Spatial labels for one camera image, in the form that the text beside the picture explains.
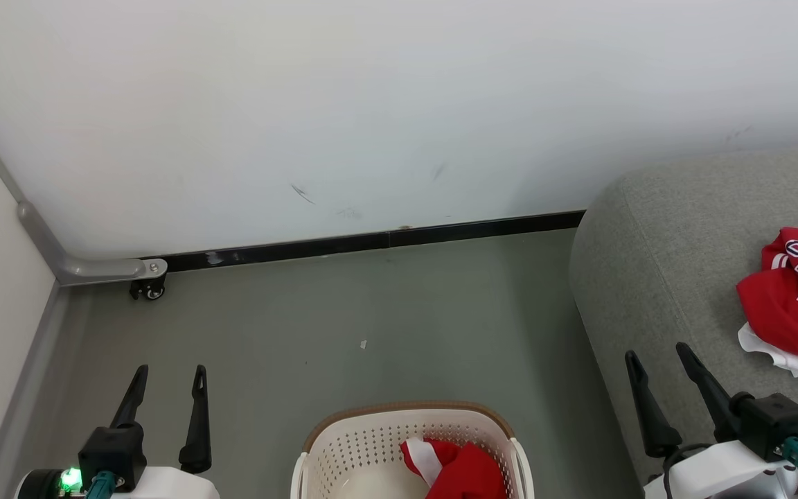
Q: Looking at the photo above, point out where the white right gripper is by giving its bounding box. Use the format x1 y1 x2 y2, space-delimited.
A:
624 342 798 499

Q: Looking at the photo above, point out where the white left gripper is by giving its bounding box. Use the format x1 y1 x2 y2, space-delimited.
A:
15 365 221 499

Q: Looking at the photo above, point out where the white garment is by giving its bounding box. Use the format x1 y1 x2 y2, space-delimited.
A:
738 322 798 378

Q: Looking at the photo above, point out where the red jersey with black print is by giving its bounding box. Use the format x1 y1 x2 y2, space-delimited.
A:
736 227 798 389

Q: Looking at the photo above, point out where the red cloth with white stripe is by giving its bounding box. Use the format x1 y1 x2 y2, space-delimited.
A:
400 437 508 499

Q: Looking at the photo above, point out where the grey fabric sofa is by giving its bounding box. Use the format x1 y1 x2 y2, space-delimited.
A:
569 142 798 486

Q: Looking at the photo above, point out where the black caster wheel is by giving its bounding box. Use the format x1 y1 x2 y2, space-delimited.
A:
129 277 166 301

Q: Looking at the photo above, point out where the grey metal partition foot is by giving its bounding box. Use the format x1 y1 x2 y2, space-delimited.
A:
17 201 168 286

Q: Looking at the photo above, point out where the cream perforated laundry basket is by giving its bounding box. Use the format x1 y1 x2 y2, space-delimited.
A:
290 401 535 499

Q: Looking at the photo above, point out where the black baseboard strip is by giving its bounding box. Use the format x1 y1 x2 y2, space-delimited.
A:
161 210 585 272

